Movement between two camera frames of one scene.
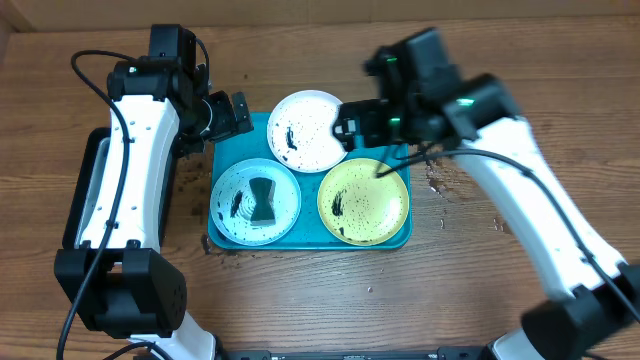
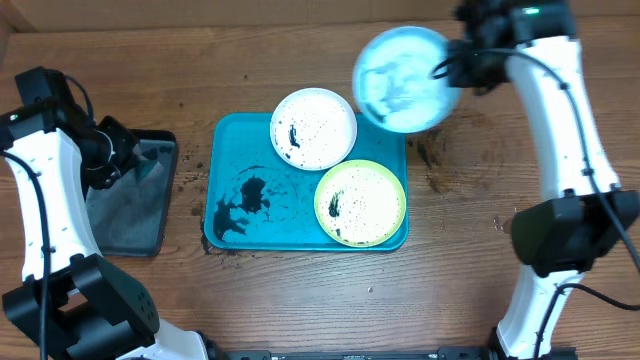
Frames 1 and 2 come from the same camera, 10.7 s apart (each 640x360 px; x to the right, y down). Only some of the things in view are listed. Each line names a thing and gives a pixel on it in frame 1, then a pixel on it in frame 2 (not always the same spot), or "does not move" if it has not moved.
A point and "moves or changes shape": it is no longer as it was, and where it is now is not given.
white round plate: (300, 132) does not move
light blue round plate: (233, 202) moves or changes shape
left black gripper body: (222, 124) to (108, 151)
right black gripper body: (384, 124) to (477, 70)
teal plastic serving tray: (237, 137) does not move
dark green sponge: (263, 212) moves or changes shape
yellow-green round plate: (360, 209) does not move
